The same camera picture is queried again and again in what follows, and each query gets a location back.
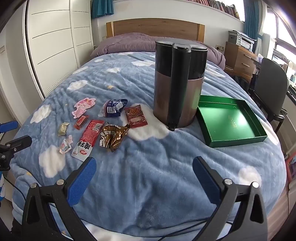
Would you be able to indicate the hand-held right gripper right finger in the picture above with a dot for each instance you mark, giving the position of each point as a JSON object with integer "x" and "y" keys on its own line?
{"x": 205, "y": 178}

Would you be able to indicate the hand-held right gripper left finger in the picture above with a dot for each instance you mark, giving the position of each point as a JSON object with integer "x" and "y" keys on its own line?
{"x": 83, "y": 180}

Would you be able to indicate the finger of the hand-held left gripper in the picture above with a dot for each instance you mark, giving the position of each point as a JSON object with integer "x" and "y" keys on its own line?
{"x": 18, "y": 141}
{"x": 9, "y": 126}

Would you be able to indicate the small pink and white candy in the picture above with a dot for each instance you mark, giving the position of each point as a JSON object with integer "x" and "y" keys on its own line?
{"x": 65, "y": 146}

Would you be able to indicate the long red and white packet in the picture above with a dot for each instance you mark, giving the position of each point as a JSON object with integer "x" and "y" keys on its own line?
{"x": 89, "y": 136}

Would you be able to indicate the gold candy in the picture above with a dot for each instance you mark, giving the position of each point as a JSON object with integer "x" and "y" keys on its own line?
{"x": 63, "y": 129}

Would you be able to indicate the brown snack packet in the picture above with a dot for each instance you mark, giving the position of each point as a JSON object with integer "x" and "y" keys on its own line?
{"x": 113, "y": 136}

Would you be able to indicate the small red candy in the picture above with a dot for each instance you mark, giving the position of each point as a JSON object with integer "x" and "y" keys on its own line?
{"x": 81, "y": 121}

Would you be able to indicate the green tray box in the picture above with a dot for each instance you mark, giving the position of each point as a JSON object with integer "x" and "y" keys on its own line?
{"x": 226, "y": 120}

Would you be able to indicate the pink cartoon character packet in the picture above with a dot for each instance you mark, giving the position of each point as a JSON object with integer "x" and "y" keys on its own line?
{"x": 83, "y": 105}

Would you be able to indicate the blue and white snack packet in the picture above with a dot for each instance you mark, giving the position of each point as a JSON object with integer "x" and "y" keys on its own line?
{"x": 113, "y": 107}

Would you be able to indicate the dark red snack packet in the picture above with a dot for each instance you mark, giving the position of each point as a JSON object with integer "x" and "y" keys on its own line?
{"x": 136, "y": 117}

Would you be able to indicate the black and brown electric kettle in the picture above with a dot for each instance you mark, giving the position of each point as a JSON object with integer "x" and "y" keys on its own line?
{"x": 180, "y": 92}

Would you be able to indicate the person's left forearm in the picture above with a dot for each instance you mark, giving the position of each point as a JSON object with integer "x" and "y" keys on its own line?
{"x": 2, "y": 187}

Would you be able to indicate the black backpack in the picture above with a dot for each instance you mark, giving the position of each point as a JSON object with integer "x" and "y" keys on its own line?
{"x": 241, "y": 83}

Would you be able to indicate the white wardrobe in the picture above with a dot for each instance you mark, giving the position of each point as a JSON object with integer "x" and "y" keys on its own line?
{"x": 53, "y": 34}

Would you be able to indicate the grey chair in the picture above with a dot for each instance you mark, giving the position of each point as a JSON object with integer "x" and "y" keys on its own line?
{"x": 270, "y": 78}

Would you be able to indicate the wooden nightstand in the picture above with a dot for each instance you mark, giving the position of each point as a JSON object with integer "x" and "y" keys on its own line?
{"x": 238, "y": 58}

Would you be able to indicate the grey printer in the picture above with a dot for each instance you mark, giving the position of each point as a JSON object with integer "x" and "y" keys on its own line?
{"x": 240, "y": 39}

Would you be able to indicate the purple pillow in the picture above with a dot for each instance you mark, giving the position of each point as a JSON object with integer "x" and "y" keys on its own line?
{"x": 129, "y": 44}

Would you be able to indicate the teal curtain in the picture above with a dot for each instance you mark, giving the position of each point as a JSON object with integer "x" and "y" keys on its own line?
{"x": 251, "y": 16}
{"x": 101, "y": 7}

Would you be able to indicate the wooden headboard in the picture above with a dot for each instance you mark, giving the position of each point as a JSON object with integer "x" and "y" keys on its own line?
{"x": 157, "y": 27}

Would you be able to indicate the row of books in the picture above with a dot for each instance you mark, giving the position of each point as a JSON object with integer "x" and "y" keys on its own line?
{"x": 222, "y": 5}

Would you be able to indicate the wall socket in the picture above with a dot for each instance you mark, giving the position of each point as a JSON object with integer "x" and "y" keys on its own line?
{"x": 220, "y": 47}

